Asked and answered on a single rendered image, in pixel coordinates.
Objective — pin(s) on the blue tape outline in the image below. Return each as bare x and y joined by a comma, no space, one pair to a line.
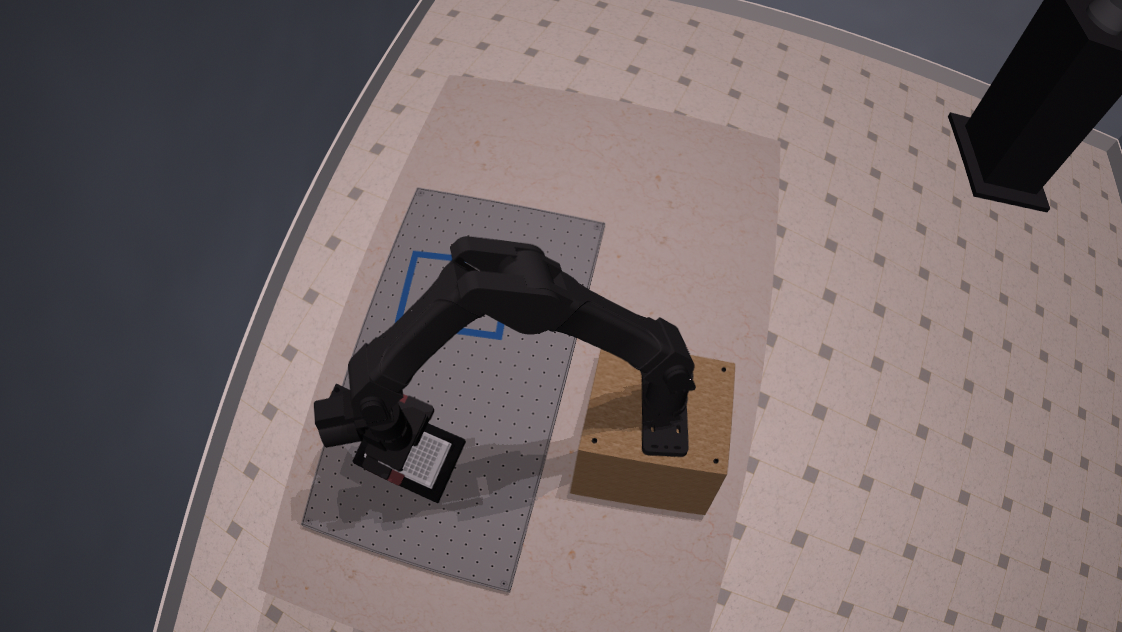
465,331

